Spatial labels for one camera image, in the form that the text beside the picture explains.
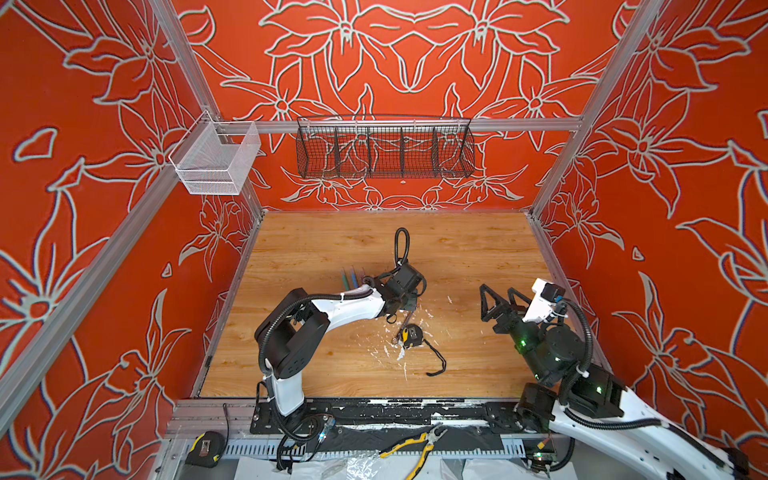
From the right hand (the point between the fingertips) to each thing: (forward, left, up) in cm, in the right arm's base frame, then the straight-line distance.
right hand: (489, 289), depth 65 cm
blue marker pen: (+21, +34, -28) cm, 49 cm away
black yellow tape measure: (-27, +65, -24) cm, 75 cm away
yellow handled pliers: (-25, +13, -26) cm, 38 cm away
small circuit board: (-28, -13, -28) cm, 42 cm away
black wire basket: (+57, +24, +1) cm, 62 cm away
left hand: (+12, +16, -22) cm, 30 cm away
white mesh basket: (+46, +78, +5) cm, 91 cm away
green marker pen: (+20, +37, -27) cm, 50 cm away
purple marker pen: (+22, +32, -27) cm, 47 cm away
